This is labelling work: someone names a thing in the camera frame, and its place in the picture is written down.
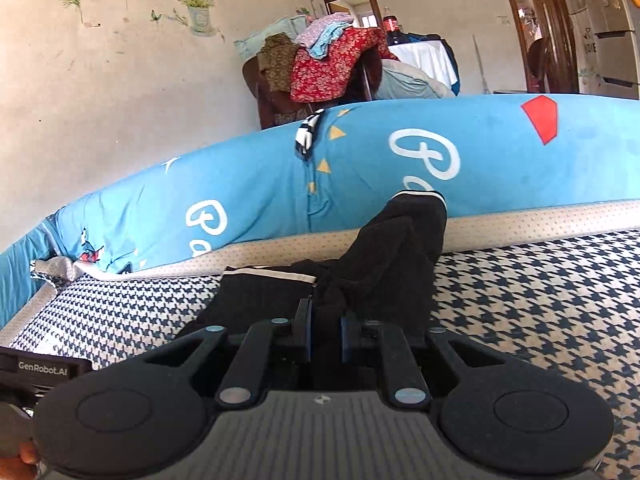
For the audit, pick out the light blue garment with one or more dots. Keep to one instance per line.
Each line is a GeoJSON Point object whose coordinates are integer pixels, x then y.
{"type": "Point", "coordinates": [325, 42]}

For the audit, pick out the blue printed quilt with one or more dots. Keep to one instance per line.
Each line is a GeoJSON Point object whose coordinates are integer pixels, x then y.
{"type": "Point", "coordinates": [500, 170]}

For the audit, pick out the dark round-back chair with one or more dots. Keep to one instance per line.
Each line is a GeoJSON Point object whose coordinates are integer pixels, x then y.
{"type": "Point", "coordinates": [537, 65]}

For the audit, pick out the grey refrigerator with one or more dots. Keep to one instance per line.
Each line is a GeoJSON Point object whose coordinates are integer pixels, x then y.
{"type": "Point", "coordinates": [617, 25]}

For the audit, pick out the person's left hand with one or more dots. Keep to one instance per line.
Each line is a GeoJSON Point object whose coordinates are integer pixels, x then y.
{"type": "Point", "coordinates": [29, 454]}

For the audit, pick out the black white striped cloth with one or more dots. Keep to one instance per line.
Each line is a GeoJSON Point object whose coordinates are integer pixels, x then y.
{"type": "Point", "coordinates": [306, 135]}

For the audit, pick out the dark wooden chair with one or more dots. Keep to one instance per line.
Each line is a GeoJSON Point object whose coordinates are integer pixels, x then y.
{"type": "Point", "coordinates": [270, 105]}

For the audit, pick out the brown patterned garment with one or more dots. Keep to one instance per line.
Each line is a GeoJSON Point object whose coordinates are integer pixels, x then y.
{"type": "Point", "coordinates": [277, 62]}

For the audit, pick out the black sweater white stripes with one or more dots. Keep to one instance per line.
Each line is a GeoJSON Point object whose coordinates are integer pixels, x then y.
{"type": "Point", "coordinates": [390, 260]}

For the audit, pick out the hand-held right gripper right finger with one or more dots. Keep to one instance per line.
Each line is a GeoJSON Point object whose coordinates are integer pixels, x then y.
{"type": "Point", "coordinates": [347, 337]}

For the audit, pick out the houndstooth bed mat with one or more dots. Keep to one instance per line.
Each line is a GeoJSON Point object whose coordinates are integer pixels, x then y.
{"type": "Point", "coordinates": [525, 310]}

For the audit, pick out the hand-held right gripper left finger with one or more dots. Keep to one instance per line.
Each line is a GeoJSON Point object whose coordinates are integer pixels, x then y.
{"type": "Point", "coordinates": [307, 332]}

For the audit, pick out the lavender pot wall sticker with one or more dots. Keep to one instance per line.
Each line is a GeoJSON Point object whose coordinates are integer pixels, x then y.
{"type": "Point", "coordinates": [197, 5]}

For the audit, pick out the white lettered cabinet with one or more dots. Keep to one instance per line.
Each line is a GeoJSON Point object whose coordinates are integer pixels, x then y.
{"type": "Point", "coordinates": [585, 50]}

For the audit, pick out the white tablecloth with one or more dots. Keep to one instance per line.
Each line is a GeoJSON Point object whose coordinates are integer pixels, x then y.
{"type": "Point", "coordinates": [425, 60]}

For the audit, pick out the pink lilac clothes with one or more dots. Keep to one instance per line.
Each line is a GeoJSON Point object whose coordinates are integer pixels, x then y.
{"type": "Point", "coordinates": [325, 25]}

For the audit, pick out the grey garment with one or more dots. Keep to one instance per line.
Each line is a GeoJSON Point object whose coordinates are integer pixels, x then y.
{"type": "Point", "coordinates": [405, 85]}

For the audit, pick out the wooden door frame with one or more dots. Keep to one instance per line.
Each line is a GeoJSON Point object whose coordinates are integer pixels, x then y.
{"type": "Point", "coordinates": [327, 5]}
{"type": "Point", "coordinates": [505, 30]}

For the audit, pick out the red floral garment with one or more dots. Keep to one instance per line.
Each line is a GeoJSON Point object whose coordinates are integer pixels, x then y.
{"type": "Point", "coordinates": [330, 70]}

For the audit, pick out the cola bottle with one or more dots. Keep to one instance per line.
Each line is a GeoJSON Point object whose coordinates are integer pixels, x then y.
{"type": "Point", "coordinates": [391, 25]}

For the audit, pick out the light blue pillow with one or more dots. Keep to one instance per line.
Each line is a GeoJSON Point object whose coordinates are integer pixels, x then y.
{"type": "Point", "coordinates": [252, 40]}

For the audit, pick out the table with white cloth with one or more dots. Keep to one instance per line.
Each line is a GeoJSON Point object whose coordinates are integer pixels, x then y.
{"type": "Point", "coordinates": [452, 60]}

